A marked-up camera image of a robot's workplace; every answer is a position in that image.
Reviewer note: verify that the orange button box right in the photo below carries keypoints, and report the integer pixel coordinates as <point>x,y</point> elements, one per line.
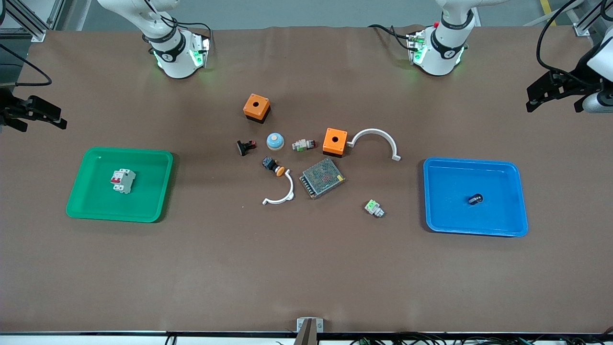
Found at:
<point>335,140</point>

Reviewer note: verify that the blue dome button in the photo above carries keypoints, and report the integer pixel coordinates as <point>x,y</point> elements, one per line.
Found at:
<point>275,141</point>

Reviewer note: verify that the metal mesh power supply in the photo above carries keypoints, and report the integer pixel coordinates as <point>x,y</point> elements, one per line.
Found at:
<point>322,178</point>

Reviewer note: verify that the green and white contact block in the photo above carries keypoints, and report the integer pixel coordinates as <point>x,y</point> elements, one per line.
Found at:
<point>373,208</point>

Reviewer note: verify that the orange button box left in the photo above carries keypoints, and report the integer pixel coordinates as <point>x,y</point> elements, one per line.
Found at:
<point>256,105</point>

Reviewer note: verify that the small white plastic arc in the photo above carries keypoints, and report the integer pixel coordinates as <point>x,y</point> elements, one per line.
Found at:
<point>289,187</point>

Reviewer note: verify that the white green red switch module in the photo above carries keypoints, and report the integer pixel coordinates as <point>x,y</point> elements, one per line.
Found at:
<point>303,144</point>

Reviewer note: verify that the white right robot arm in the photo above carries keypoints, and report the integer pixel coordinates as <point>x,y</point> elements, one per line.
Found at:
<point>175,57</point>

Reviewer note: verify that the green plastic tray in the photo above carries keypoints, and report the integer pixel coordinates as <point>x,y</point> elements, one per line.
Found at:
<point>100,201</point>

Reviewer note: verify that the metal bracket with brown post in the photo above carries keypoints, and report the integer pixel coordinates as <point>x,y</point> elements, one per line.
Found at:
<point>306,330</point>

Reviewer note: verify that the orange button box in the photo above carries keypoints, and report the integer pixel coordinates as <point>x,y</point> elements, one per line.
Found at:
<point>335,140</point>
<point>256,105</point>

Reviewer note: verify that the small black knob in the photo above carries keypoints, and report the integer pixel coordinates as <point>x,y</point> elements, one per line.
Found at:
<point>475,199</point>

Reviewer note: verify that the large white plastic arc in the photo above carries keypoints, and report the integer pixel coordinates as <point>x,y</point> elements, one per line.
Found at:
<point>376,132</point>

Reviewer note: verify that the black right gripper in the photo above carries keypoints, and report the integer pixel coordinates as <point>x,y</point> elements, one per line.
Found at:
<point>9,108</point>

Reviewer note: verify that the black pushbutton with orange cap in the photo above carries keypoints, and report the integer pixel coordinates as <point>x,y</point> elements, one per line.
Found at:
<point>272,166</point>

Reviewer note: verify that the blue plastic tray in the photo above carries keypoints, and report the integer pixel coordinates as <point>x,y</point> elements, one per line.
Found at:
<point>459,218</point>

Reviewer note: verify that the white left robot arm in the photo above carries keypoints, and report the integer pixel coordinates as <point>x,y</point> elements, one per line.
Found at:
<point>443,52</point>

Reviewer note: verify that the white breaker with red switch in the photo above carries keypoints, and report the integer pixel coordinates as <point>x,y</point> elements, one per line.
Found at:
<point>123,180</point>

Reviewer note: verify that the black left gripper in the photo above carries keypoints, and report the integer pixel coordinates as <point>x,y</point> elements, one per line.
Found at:
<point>573,89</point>

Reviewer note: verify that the aluminium frame profile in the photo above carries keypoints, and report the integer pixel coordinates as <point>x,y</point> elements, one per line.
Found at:
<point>582,21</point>
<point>24,21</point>

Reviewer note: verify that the black and red switch part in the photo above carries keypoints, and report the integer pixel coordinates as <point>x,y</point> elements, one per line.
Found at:
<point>245,147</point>

